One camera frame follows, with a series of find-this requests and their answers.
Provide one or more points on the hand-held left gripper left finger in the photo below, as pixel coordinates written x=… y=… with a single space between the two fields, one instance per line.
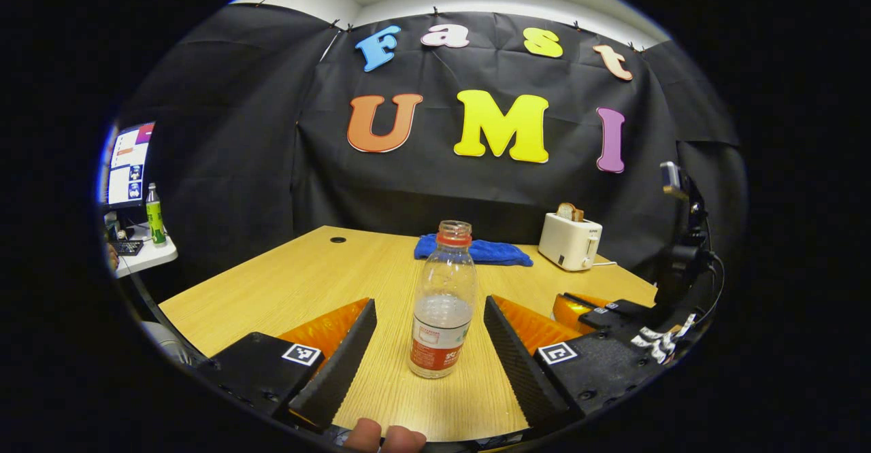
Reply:
x=340 y=364

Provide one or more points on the black backdrop cloth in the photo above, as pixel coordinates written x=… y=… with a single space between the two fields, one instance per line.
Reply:
x=238 y=140

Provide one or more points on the clear plastic water bottle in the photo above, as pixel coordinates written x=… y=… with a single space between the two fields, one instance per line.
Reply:
x=442 y=303

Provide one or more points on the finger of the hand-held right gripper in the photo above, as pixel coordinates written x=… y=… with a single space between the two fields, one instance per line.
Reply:
x=571 y=311
x=629 y=306

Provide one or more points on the white side table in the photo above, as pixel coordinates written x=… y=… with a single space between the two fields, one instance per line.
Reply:
x=153 y=257

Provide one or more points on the bread slice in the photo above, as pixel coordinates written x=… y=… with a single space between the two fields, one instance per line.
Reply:
x=570 y=212

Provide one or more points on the green drink bottle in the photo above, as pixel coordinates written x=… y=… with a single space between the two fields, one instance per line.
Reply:
x=156 y=218

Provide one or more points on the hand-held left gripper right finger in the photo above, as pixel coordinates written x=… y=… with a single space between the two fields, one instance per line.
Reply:
x=520 y=364

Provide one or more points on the blue towel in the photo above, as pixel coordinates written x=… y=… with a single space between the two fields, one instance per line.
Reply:
x=500 y=252

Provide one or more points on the computer monitor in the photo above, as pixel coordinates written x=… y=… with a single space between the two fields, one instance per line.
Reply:
x=129 y=167

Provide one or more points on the white toaster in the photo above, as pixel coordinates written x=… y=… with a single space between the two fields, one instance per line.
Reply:
x=568 y=243

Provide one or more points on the black keyboard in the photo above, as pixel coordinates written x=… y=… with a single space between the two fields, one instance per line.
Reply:
x=128 y=247

